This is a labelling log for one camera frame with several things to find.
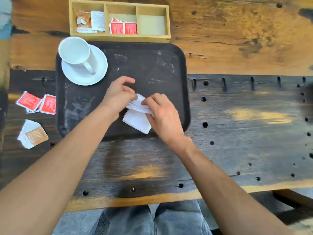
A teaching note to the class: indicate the person's left hand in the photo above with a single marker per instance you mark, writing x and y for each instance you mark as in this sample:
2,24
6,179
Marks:
116,97

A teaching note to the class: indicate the person's right hand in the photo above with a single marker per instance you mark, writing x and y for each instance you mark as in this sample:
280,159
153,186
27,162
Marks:
166,119

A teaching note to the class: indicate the person's right thumb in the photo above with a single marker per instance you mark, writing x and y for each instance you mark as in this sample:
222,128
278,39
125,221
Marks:
149,117

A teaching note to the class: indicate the person's left little finger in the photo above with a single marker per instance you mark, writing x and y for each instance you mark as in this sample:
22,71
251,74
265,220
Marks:
124,80

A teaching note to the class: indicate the white paper napkin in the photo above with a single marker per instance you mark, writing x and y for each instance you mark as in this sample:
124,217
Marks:
137,121

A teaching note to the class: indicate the person's left forearm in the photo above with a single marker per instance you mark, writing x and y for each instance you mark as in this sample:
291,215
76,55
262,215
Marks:
56,173

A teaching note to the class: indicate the person's right forearm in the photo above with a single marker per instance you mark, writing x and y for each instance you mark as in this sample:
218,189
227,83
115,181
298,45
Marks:
220,188

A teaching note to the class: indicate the black plastic tray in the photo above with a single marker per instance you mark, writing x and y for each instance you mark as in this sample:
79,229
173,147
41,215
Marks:
146,66

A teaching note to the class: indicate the white ceramic saucer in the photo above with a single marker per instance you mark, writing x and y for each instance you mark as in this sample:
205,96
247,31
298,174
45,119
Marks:
97,72

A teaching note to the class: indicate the white ceramic cup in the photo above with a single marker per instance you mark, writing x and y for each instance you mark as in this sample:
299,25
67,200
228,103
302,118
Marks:
73,50

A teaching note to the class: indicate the wooden three-compartment sachet box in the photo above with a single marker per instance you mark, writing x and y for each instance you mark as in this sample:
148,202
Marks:
151,24

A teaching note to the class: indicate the white sachet with red print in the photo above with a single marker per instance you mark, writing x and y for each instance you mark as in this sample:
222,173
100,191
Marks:
85,30

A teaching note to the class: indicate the crumpled brown sachet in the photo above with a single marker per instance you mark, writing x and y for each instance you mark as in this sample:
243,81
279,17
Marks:
84,19

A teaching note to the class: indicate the flat brown sachet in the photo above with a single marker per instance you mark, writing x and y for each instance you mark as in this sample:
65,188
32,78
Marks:
36,136

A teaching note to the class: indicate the grey jeans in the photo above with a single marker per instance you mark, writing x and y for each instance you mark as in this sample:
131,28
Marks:
127,221

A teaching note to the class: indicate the wooden bench beam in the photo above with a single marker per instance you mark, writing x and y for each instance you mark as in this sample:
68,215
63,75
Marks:
293,197

